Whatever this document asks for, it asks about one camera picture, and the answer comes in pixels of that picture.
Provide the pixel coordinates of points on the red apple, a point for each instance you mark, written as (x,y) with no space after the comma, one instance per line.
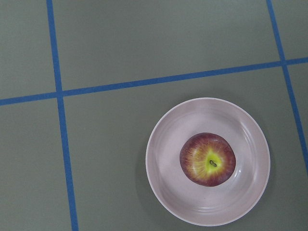
(207,159)

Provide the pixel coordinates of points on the pink plate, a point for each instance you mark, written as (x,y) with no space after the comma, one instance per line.
(193,203)

